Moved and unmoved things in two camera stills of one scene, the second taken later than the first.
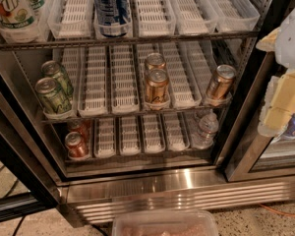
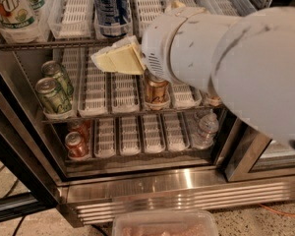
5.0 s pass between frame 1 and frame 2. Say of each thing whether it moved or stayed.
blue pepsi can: stayed
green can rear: stayed
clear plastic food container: stayed
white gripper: moved
